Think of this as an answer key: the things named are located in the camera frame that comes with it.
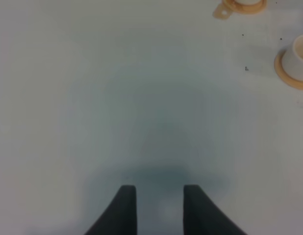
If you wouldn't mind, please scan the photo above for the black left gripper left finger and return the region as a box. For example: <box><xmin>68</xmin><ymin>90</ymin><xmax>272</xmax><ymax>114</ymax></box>
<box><xmin>85</xmin><ymin>185</ymin><xmax>137</xmax><ymax>235</ymax></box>

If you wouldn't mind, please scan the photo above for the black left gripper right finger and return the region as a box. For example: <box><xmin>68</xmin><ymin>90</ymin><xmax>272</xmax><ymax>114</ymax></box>
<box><xmin>183</xmin><ymin>185</ymin><xmax>245</xmax><ymax>235</ymax></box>

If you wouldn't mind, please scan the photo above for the near orange coaster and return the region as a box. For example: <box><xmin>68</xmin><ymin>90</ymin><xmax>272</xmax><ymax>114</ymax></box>
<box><xmin>274</xmin><ymin>49</ymin><xmax>303</xmax><ymax>91</ymax></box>

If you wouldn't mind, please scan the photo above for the orange coaster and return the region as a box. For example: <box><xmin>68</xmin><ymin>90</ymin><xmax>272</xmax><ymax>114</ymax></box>
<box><xmin>274</xmin><ymin>49</ymin><xmax>303</xmax><ymax>91</ymax></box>
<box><xmin>212</xmin><ymin>0</ymin><xmax>267</xmax><ymax>20</ymax></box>

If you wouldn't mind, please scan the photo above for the near white teacup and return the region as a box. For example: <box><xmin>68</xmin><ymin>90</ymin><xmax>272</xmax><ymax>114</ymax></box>
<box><xmin>282</xmin><ymin>35</ymin><xmax>303</xmax><ymax>82</ymax></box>

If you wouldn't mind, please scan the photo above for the white teacup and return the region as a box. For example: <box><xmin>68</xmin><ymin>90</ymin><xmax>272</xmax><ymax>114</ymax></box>
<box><xmin>282</xmin><ymin>35</ymin><xmax>303</xmax><ymax>82</ymax></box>
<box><xmin>234</xmin><ymin>0</ymin><xmax>261</xmax><ymax>6</ymax></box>

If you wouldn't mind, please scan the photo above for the far orange coaster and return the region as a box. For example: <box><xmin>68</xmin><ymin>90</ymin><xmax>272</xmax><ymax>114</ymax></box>
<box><xmin>212</xmin><ymin>0</ymin><xmax>267</xmax><ymax>20</ymax></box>

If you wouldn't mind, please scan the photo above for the far white teacup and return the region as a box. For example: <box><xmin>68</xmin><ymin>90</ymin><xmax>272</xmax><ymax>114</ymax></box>
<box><xmin>234</xmin><ymin>0</ymin><xmax>261</xmax><ymax>6</ymax></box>

